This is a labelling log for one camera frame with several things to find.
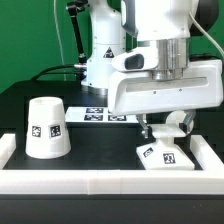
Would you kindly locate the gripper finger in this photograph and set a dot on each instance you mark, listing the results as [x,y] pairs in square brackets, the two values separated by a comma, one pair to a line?
[146,129]
[188,119]

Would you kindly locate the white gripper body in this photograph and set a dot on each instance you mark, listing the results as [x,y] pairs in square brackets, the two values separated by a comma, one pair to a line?
[135,93]

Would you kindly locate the white lamp base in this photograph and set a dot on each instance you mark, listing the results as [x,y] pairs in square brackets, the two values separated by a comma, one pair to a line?
[163,153]

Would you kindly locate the white lamp bulb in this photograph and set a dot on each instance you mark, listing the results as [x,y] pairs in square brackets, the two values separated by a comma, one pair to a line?
[175,117]

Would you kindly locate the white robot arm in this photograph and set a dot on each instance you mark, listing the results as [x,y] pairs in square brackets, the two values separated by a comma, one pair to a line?
[162,25]

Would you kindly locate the white lamp shade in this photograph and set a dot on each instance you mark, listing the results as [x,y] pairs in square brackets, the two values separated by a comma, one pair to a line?
[47,134]

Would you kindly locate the white marker sheet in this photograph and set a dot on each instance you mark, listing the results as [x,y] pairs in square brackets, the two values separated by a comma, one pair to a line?
[96,115]

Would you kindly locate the white U-shaped fence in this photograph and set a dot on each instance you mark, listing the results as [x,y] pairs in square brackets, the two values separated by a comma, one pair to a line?
[208,180]

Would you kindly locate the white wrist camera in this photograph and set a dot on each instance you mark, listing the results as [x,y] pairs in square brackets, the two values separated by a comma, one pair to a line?
[136,60]

